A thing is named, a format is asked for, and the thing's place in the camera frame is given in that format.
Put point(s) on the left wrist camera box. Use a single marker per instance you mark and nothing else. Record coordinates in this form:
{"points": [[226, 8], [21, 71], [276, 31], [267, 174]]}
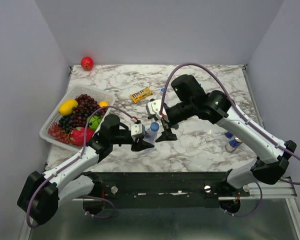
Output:
{"points": [[137, 130]]}

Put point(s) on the yellow mango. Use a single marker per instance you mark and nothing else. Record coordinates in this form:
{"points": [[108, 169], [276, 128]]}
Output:
{"points": [[67, 107]]}

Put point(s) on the red apple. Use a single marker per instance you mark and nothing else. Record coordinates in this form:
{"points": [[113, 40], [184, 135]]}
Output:
{"points": [[87, 63]]}

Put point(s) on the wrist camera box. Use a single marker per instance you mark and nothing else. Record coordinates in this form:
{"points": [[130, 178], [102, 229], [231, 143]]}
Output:
{"points": [[153, 110], [137, 130]]}

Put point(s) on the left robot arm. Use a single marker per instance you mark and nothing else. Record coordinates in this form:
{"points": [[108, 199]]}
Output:
{"points": [[43, 192]]}

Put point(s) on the aluminium frame rail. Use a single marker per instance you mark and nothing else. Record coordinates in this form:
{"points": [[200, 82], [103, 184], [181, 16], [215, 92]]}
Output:
{"points": [[235, 80]]}

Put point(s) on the pink dragon fruit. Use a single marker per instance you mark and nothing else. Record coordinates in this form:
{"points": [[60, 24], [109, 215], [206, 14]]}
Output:
{"points": [[76, 136]]}

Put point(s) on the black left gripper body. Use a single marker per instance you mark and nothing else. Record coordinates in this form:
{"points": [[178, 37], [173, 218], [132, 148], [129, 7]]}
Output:
{"points": [[141, 138]]}

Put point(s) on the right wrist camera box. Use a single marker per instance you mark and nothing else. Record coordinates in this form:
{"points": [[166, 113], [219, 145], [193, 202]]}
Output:
{"points": [[153, 110]]}

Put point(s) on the red bull can front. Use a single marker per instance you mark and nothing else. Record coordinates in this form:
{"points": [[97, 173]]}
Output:
{"points": [[233, 144]]}

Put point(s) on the red bull can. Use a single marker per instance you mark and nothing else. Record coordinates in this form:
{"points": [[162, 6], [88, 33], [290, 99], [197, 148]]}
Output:
{"points": [[233, 144], [228, 135]]}

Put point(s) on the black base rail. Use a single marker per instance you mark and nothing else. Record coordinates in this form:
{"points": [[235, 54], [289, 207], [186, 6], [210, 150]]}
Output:
{"points": [[153, 190]]}

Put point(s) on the dark blue grape bunch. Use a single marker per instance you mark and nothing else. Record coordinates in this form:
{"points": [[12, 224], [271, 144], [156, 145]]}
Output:
{"points": [[66, 123]]}

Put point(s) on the large clear plastic bottle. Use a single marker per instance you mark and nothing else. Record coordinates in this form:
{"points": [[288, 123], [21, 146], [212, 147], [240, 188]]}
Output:
{"points": [[160, 95]]}

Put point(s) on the blue tinted plastic bottle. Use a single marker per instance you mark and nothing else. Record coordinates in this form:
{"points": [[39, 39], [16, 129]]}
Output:
{"points": [[150, 136]]}

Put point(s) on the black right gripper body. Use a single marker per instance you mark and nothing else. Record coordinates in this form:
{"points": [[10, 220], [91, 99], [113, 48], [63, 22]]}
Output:
{"points": [[166, 118]]}

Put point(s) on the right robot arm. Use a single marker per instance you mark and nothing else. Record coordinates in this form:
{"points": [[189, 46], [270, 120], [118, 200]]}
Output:
{"points": [[272, 154]]}

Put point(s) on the light red grape bunch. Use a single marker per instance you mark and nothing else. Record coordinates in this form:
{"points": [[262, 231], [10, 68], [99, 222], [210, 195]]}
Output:
{"points": [[59, 134]]}

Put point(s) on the plain blue bottle cap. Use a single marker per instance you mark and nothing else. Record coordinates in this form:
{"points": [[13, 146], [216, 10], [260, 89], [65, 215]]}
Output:
{"points": [[154, 127]]}

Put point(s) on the green toy fruit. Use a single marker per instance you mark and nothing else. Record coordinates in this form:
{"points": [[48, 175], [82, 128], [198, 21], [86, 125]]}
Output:
{"points": [[93, 122]]}

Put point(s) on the red bull can rear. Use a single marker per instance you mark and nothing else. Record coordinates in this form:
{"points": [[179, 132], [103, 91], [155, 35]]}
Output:
{"points": [[228, 135]]}

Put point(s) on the yellow m&m candy packet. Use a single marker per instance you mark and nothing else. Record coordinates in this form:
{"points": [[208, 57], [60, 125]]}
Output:
{"points": [[141, 94]]}

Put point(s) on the dark red grape bunch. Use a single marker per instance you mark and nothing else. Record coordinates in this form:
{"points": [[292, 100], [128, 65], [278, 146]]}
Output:
{"points": [[86, 106]]}

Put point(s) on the white plastic basket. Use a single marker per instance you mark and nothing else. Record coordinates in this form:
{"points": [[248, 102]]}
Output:
{"points": [[73, 93]]}

